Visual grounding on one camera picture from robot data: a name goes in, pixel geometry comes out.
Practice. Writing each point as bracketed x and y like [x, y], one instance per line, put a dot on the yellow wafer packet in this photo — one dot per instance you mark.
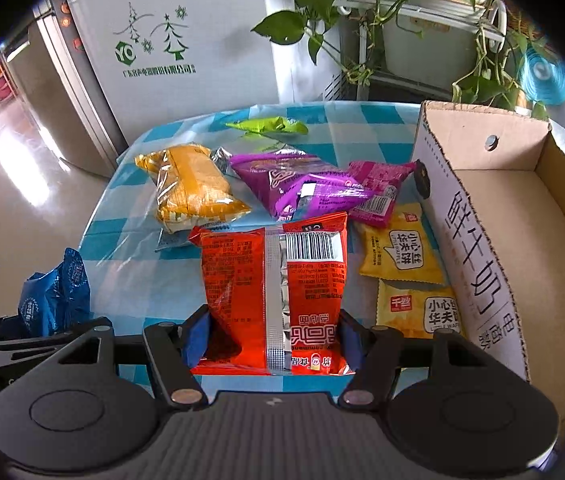
[397, 255]
[412, 310]

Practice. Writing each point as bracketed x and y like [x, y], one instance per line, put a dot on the green snack packet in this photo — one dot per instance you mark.
[262, 126]

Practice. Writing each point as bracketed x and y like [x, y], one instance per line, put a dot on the blue checked tablecloth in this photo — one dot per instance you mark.
[162, 285]

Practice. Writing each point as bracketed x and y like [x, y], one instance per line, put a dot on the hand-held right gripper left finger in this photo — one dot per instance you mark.
[195, 336]

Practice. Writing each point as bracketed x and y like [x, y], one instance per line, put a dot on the cardboard box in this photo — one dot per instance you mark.
[527, 240]

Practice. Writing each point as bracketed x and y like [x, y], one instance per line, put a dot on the blue round fan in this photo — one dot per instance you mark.
[545, 75]

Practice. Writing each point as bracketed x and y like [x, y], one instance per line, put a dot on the white planter pot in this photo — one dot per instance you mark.
[427, 55]

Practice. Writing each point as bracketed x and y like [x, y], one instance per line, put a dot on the orange snack packet clear wrapper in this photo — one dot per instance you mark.
[192, 185]

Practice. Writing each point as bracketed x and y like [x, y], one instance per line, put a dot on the trailing green plant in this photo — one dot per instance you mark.
[487, 80]

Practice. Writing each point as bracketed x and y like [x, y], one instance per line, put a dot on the pink snack packet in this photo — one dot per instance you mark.
[380, 185]

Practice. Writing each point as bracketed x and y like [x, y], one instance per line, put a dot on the purple snack packet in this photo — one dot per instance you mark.
[282, 180]

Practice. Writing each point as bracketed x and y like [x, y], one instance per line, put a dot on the white metal plant stand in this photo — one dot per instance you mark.
[362, 45]

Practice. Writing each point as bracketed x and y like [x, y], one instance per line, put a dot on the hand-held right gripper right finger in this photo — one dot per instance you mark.
[350, 341]

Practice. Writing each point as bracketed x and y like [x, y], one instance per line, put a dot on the dark blue snack packet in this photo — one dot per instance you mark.
[55, 295]

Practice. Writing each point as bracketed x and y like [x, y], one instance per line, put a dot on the silver snack packet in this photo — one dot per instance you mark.
[221, 161]

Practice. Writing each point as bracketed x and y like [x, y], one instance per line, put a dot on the orange plastic bins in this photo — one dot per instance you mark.
[0, 82]

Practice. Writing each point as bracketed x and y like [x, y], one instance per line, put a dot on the red snack packet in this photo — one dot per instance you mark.
[242, 285]

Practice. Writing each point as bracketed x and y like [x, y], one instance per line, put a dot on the white freezer with green print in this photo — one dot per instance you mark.
[212, 35]

